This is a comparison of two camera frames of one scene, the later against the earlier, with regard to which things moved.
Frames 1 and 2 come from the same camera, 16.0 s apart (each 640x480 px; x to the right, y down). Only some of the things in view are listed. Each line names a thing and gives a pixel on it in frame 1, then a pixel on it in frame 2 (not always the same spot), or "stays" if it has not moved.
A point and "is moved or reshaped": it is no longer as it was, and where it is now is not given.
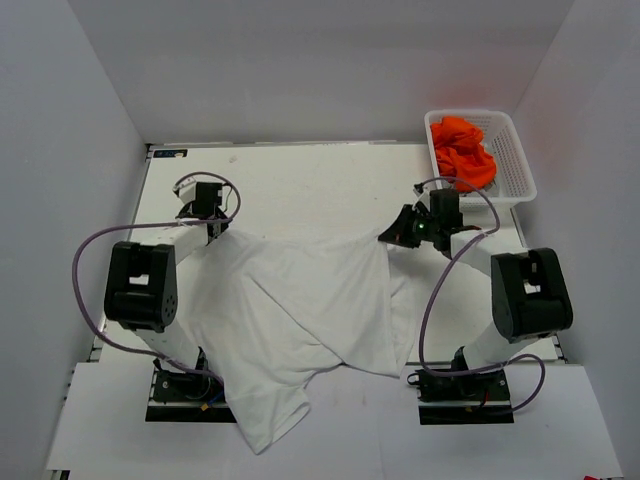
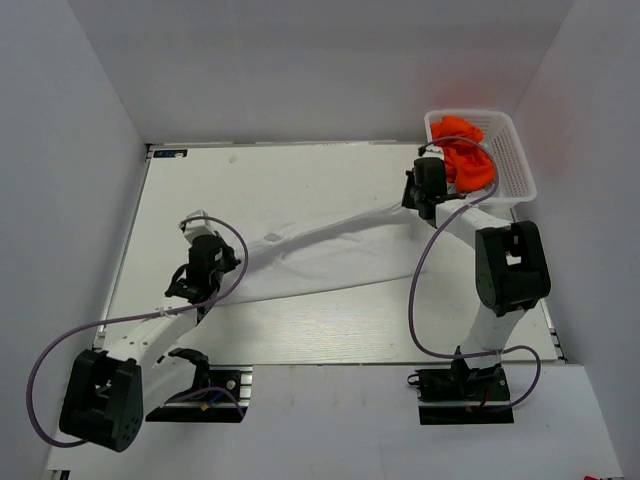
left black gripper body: x=221 y=215 to x=228 y=263
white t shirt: x=267 y=312 is moved or reshaped
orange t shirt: x=460 y=154 stays
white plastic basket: x=514 y=181 stays
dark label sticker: x=169 y=153 stays
